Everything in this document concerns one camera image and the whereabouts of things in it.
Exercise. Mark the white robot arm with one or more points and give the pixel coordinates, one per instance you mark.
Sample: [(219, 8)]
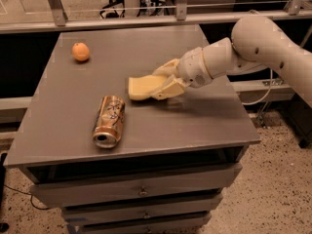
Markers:
[(254, 40)]

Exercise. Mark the yellow sponge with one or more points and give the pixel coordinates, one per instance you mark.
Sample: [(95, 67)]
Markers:
[(142, 88)]

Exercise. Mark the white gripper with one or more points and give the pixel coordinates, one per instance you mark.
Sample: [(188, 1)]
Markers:
[(191, 66)]

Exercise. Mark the grey drawer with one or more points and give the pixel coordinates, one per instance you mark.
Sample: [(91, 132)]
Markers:
[(144, 226), (126, 187), (144, 208)]

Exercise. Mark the metal railing frame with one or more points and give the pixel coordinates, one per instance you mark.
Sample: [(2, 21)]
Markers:
[(19, 16)]

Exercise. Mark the orange soda can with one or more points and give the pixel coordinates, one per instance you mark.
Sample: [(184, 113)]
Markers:
[(109, 123)]

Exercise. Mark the grey drawer cabinet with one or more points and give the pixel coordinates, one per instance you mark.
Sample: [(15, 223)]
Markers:
[(204, 127)]

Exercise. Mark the orange fruit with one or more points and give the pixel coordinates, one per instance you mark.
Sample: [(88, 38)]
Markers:
[(80, 52)]

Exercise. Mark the top grey drawer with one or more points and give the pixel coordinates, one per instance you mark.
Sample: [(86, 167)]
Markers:
[(126, 187)]

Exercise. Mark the bottom grey drawer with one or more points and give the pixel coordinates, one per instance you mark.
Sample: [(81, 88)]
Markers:
[(144, 226)]

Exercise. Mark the middle grey drawer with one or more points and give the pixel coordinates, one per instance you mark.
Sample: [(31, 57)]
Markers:
[(144, 208)]

